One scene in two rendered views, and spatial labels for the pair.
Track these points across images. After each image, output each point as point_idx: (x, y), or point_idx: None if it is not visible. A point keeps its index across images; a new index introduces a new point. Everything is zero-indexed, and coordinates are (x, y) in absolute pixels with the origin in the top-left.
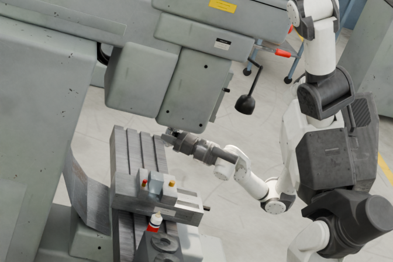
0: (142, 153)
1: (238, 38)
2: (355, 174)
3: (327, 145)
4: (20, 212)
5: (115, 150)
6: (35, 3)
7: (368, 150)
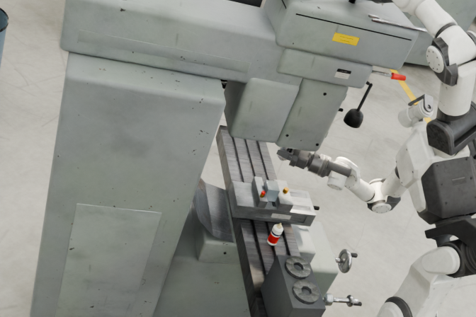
0: (248, 152)
1: (358, 68)
2: None
3: (454, 175)
4: (156, 235)
5: (225, 153)
6: (162, 49)
7: None
